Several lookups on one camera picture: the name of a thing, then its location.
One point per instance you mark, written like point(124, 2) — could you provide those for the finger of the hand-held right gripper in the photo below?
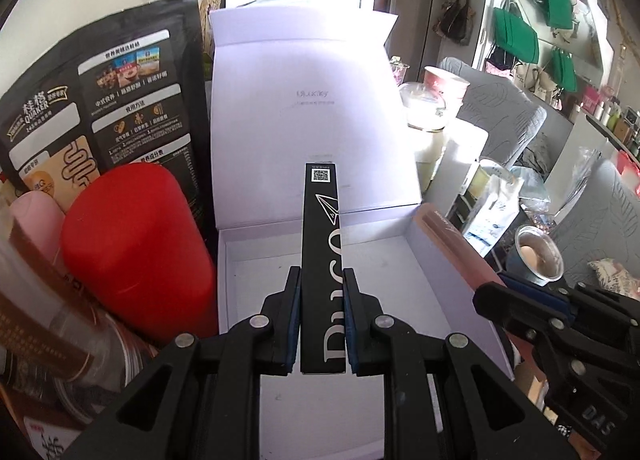
point(545, 292)
point(515, 310)

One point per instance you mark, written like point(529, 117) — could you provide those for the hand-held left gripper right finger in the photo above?
point(353, 340)

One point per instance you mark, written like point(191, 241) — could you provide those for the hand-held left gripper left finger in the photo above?
point(294, 335)

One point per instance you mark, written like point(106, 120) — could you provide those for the rose gold slim box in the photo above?
point(450, 245)

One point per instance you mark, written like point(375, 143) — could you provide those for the long black printed box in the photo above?
point(322, 240)

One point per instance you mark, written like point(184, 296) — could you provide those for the lilac gift box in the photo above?
point(300, 140)

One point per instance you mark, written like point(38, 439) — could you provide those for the steel cup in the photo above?
point(542, 272)

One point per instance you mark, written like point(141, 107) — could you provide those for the brown egg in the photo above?
point(532, 256)

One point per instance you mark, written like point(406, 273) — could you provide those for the floral cushion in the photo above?
point(617, 277)

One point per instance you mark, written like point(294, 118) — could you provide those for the white printed packet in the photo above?
point(495, 220)

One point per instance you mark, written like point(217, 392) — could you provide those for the grey leaf-pattern chair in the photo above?
point(605, 220)
point(500, 115)

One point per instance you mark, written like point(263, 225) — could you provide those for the silver foil bag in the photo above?
point(527, 185)

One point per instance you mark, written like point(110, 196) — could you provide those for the clear plastic bag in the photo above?
point(580, 180)

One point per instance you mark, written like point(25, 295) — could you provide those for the clear tape roll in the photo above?
point(495, 175)

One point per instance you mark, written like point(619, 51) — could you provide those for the grey clothing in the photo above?
point(535, 160)

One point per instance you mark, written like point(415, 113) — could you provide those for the red plastic holder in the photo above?
point(629, 170)

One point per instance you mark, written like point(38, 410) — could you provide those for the white bottle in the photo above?
point(465, 145)

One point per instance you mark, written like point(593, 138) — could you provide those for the red cylindrical canister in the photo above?
point(135, 250)

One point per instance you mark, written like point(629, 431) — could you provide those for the row of cosmetic bottles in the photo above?
point(610, 115)

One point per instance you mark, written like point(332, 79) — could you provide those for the white handbag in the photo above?
point(532, 83)

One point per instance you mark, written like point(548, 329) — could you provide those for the cream glass clasp jar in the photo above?
point(422, 108)

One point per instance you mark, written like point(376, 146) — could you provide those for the green tote bag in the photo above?
point(515, 38)
point(564, 71)
point(555, 3)

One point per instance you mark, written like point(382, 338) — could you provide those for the pink paper cup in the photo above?
point(445, 83)

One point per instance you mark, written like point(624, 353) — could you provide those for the black and pink bag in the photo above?
point(499, 61)

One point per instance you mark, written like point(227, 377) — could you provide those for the clear jar with brown label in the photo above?
point(45, 320)

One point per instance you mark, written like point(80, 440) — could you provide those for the panda print cup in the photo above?
point(399, 73)

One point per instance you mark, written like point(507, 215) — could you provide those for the dried branch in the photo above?
point(617, 25)

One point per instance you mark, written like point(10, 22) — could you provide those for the pink bottle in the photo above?
point(37, 225)

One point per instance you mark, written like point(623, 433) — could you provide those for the brown printed packet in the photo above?
point(30, 435)

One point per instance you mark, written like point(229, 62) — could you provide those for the hanging brown bag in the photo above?
point(455, 20)

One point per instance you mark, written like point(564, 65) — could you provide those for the black oatmeal bag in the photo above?
point(125, 90)

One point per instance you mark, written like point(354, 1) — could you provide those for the woven straw mat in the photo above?
point(212, 5)

